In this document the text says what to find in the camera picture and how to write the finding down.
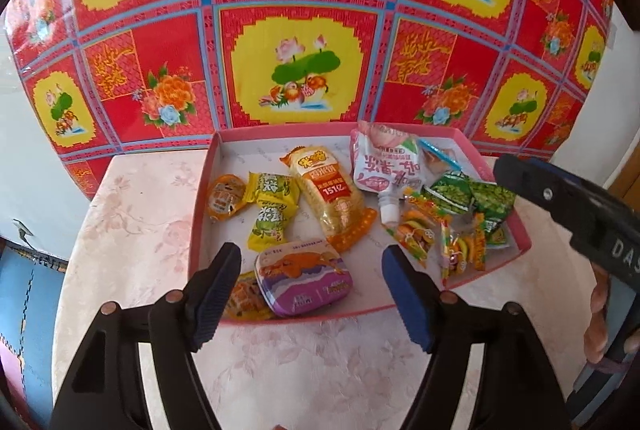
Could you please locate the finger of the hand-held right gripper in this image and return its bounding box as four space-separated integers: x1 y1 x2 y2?
492 154 608 235
525 158 601 191

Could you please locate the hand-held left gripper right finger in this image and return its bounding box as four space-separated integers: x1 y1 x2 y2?
381 245 571 430

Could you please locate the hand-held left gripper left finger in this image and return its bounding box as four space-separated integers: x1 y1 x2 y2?
50 242 243 430

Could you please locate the yellow cartoon snack packet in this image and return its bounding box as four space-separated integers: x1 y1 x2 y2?
222 272 273 321

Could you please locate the shallow pink cardboard box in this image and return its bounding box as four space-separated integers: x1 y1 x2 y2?
187 122 532 325

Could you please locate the burger gummy candy packet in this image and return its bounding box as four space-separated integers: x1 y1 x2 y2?
392 205 443 268

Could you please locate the orange gummy candy packet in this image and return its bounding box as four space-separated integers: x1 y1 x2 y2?
437 215 488 288

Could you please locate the purple snack tin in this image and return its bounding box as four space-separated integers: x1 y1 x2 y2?
254 237 355 318

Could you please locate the yellow green candy packet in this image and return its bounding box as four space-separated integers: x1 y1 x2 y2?
246 172 300 211
248 202 293 253

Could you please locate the clear blue-strip zip bag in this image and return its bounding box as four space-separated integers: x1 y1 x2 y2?
417 137 463 181

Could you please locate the orange jelly cup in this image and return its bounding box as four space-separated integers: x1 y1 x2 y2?
207 174 251 217

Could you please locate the orange rice cracker packet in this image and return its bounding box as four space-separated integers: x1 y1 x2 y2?
280 146 378 253

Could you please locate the white pink spout pouch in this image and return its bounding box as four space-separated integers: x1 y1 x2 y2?
348 121 426 225

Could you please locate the person's right hand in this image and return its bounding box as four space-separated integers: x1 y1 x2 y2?
584 272 628 367

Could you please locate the wooden door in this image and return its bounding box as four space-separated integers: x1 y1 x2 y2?
610 150 640 201

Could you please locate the blue foam floor mat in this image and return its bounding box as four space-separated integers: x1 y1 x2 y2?
0 242 68 391

